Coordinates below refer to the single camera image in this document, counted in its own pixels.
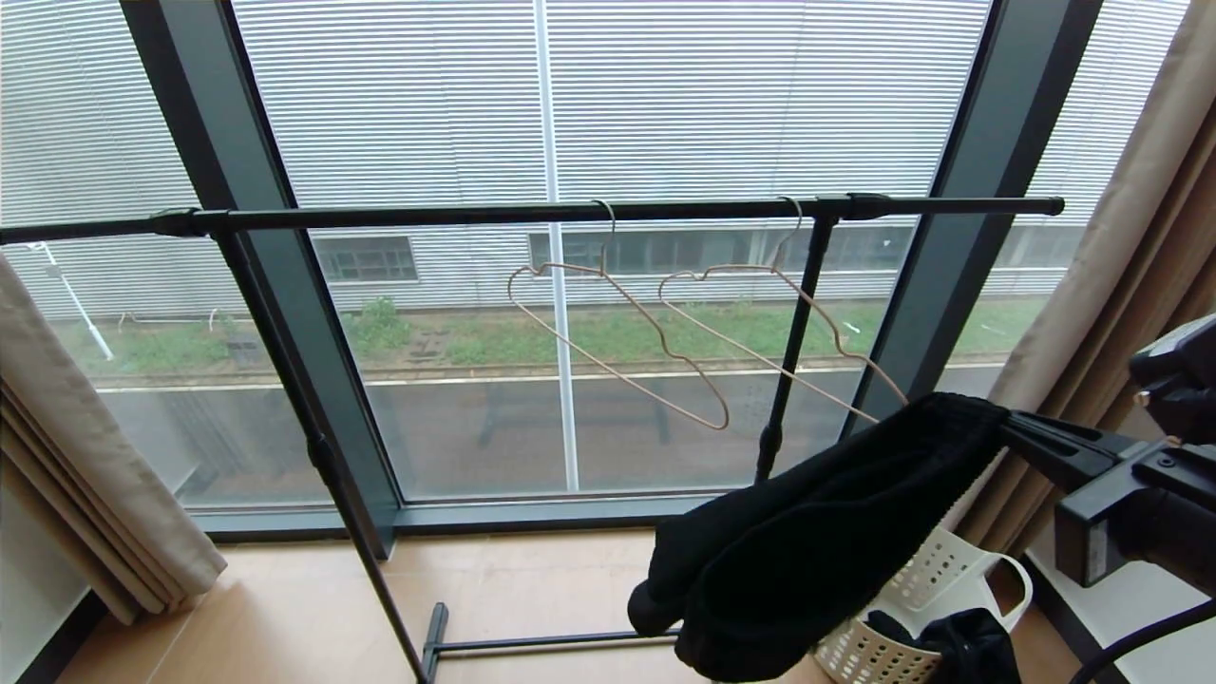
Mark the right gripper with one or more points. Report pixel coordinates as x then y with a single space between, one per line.
1149 532

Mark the pink clothes hanger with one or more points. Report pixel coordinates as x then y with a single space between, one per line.
726 410
888 382

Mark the white laundry basket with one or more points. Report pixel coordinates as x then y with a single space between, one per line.
940 570

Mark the black clothes rack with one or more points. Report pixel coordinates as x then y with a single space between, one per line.
380 216

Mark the beige curtain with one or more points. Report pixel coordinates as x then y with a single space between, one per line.
85 475
1111 237

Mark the black garment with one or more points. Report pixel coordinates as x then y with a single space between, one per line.
969 651

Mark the window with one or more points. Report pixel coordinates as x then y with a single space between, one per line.
380 95

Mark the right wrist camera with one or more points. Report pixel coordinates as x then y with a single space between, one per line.
1178 380

